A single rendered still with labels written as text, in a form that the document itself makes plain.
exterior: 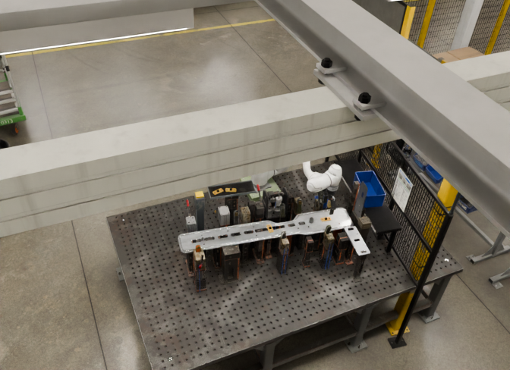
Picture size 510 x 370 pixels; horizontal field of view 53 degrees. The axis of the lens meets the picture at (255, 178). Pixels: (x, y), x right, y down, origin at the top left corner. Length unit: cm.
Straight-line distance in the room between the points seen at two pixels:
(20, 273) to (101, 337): 111
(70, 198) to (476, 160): 62
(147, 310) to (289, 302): 104
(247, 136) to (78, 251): 454
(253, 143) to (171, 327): 300
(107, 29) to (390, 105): 88
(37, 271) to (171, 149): 450
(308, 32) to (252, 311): 295
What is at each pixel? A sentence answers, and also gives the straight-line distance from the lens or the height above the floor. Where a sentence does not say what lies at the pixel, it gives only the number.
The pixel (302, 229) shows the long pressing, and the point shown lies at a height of 100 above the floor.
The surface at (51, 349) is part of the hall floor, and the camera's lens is 474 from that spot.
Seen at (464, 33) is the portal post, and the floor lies 95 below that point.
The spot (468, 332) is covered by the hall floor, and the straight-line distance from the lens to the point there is 508.
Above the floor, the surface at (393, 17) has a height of 179.
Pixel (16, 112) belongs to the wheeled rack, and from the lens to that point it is 694.
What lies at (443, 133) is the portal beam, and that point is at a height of 342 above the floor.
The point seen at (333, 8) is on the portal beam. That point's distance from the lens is 107.
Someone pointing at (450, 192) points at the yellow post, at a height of 165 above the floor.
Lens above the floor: 388
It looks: 41 degrees down
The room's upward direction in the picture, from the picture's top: 4 degrees clockwise
